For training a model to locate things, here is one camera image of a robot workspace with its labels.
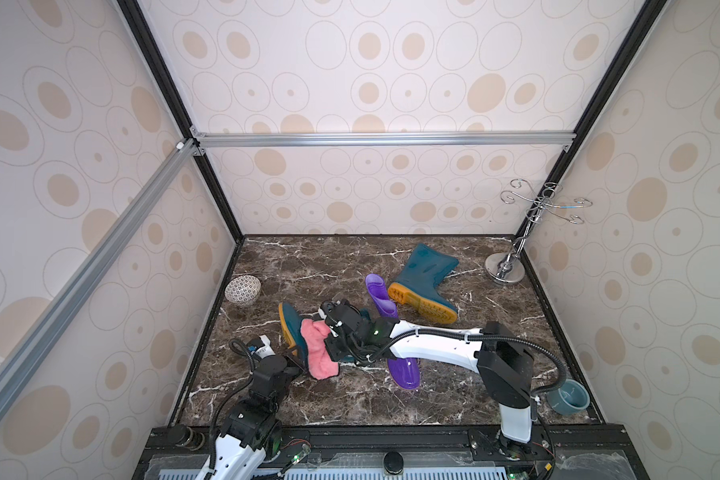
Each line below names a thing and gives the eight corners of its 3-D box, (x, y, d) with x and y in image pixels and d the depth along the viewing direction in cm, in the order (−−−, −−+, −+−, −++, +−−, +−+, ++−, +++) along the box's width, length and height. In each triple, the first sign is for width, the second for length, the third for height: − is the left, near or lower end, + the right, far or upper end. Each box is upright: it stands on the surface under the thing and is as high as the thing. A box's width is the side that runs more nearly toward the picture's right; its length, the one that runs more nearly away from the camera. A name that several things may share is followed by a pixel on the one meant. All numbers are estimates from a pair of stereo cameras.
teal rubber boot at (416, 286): (386, 302, 103) (387, 289, 97) (417, 251, 118) (419, 237, 112) (450, 331, 96) (455, 319, 90) (474, 273, 111) (480, 260, 105)
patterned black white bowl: (227, 307, 102) (220, 298, 97) (235, 283, 108) (229, 274, 104) (259, 307, 102) (254, 298, 97) (265, 283, 108) (261, 274, 104)
